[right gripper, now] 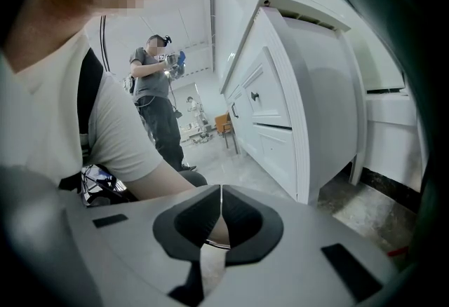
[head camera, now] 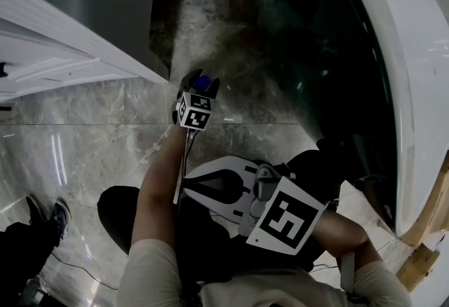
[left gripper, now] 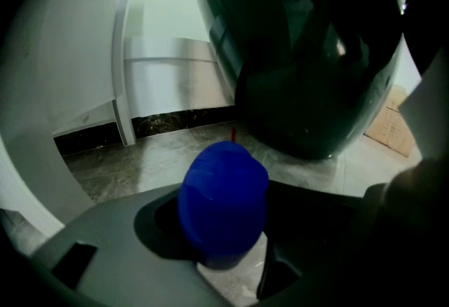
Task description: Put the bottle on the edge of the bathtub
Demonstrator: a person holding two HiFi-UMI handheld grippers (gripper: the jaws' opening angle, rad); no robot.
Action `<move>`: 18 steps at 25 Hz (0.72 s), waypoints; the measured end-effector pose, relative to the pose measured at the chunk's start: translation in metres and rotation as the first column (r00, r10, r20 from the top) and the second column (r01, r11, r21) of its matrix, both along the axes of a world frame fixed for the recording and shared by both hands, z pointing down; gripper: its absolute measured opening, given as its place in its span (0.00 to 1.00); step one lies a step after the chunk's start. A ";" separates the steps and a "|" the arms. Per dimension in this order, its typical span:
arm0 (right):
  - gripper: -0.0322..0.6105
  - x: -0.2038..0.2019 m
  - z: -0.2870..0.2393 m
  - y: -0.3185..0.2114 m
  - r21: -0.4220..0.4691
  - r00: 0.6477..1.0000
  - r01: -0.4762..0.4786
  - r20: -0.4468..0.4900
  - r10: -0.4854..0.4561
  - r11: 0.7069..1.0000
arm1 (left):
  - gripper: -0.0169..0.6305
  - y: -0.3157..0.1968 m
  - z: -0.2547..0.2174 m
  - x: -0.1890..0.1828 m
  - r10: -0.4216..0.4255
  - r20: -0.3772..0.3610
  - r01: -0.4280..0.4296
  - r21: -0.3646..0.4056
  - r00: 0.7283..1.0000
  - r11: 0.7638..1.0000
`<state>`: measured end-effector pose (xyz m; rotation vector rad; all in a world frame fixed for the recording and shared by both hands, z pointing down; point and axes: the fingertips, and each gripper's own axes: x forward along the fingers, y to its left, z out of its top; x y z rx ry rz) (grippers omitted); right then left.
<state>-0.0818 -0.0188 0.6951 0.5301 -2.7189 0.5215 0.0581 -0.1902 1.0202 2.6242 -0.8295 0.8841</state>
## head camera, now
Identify person's right forearm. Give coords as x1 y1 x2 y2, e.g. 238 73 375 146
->
311 209 383 264

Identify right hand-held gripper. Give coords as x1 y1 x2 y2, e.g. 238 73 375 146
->
183 155 329 256

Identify black floor cable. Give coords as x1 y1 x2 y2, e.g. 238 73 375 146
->
51 252 121 292

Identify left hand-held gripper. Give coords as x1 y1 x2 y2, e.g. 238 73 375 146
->
170 68 222 132

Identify person's left forearm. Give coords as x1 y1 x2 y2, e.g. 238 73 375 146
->
131 125 192 250

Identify white bathtub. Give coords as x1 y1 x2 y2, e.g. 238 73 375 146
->
245 0 449 240

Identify person's beige vest torso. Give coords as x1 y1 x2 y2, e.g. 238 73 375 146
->
119 240 413 307

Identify blue cup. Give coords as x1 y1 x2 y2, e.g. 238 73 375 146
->
194 75 212 92

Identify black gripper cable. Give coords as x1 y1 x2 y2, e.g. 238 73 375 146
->
173 130 198 207

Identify white vanity cabinet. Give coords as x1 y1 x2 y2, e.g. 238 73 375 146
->
0 0 170 105

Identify person's black trousers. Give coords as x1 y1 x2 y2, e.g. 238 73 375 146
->
97 149 343 273

